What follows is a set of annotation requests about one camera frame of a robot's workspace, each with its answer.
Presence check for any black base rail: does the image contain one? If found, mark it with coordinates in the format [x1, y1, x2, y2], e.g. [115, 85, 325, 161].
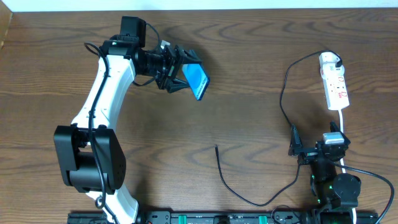
[66, 211, 378, 224]

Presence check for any black charger cable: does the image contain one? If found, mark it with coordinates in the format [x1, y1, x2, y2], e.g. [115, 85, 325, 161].
[214, 49, 343, 207]

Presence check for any white power strip cord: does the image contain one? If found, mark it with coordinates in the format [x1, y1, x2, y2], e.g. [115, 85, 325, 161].
[337, 108, 358, 224]

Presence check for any white power strip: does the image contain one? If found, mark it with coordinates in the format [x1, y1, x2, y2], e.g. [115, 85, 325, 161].
[319, 52, 349, 111]

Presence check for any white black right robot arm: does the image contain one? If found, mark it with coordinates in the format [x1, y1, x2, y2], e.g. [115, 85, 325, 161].
[288, 121, 361, 223]

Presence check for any white charger adapter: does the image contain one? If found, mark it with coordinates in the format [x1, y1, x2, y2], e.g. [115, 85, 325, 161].
[320, 63, 345, 80]

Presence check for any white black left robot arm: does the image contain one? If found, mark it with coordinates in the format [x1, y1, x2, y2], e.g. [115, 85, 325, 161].
[53, 39, 210, 223]

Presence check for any blue Galaxy smartphone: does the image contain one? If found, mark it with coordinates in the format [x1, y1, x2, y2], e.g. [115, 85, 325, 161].
[182, 63, 210, 101]

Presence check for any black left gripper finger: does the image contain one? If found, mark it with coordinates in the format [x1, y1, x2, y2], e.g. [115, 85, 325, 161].
[166, 78, 188, 93]
[177, 46, 202, 65]

